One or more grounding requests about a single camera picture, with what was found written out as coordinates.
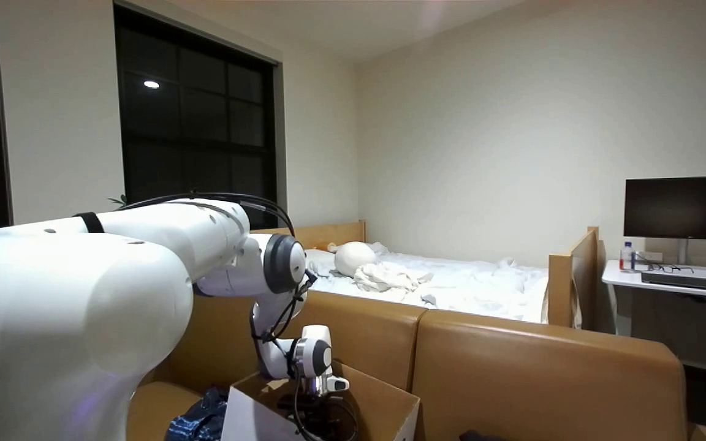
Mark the white cardboard box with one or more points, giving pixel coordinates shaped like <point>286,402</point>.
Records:
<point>244,418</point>

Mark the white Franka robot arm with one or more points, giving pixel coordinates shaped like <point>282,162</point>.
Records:
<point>67,319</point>

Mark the tan leather sofa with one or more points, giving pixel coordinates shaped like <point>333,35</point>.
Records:
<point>532,376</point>

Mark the black cloth pile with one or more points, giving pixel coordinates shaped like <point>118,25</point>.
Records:
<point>484,436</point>

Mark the white desk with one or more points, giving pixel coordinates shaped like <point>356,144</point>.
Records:
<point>679,319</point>

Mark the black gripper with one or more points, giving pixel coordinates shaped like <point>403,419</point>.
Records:
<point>325,418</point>

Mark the dark blue cloth bundle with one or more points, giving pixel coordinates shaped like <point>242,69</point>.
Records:
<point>196,418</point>

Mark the black computer monitor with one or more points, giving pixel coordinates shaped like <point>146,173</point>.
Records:
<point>684,207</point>

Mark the black keyboard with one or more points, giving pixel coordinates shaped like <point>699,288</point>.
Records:
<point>679,281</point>

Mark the cream crumpled cloth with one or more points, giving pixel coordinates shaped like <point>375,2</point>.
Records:
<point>390,277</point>

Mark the small bottle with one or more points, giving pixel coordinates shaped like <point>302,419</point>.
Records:
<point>628,258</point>

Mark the green potted plant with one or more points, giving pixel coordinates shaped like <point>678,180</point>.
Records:
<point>118,200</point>

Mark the wooden bed frame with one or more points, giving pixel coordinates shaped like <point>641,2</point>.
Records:
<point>576,283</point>

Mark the large dark window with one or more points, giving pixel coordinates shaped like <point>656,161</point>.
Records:
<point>195,113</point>

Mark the round white pillow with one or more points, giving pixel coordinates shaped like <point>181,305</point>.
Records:
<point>354,256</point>

